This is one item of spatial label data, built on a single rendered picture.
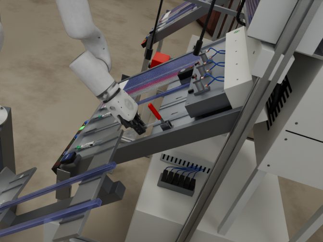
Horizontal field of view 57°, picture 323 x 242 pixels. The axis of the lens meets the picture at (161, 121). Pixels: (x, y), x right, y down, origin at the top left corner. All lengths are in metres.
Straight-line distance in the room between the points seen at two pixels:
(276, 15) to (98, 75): 0.54
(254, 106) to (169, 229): 0.66
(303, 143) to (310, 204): 1.76
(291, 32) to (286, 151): 0.37
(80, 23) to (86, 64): 0.12
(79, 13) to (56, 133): 1.59
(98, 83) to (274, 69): 0.53
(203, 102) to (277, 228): 0.74
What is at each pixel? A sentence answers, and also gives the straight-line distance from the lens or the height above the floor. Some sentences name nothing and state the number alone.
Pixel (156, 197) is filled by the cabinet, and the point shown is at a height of 0.62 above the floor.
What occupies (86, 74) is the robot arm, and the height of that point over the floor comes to 1.11.
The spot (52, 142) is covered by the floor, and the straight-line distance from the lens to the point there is 2.33.
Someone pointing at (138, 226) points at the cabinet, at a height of 0.52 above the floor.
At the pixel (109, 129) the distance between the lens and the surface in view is 1.21.
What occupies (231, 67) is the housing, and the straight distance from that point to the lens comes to 0.95.
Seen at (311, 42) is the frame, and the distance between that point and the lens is 0.78.
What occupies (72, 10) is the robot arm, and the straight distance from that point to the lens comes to 0.92.
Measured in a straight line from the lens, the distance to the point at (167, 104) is 1.12.
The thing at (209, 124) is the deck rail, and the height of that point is 1.11.
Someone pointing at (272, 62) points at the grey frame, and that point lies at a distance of 0.75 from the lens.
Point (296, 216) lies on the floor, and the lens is 2.51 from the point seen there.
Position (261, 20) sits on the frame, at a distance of 0.74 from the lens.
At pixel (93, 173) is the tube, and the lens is 0.73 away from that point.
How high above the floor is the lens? 1.60
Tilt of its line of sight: 36 degrees down
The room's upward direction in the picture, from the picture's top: 17 degrees clockwise
